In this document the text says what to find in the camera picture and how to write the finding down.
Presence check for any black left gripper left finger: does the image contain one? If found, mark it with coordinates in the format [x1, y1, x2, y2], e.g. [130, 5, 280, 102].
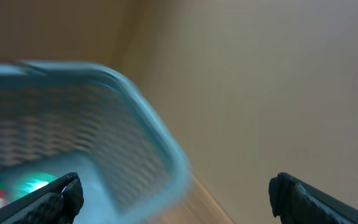
[0, 172, 84, 224]

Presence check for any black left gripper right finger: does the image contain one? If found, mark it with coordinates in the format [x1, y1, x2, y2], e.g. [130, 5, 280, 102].
[268, 172, 358, 224]

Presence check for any green lid jar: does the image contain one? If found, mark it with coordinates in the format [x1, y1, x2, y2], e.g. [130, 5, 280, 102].
[11, 172, 57, 201]

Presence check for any grey plastic shopping basket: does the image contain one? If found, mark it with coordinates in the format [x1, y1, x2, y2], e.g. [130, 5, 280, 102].
[0, 60, 190, 223]

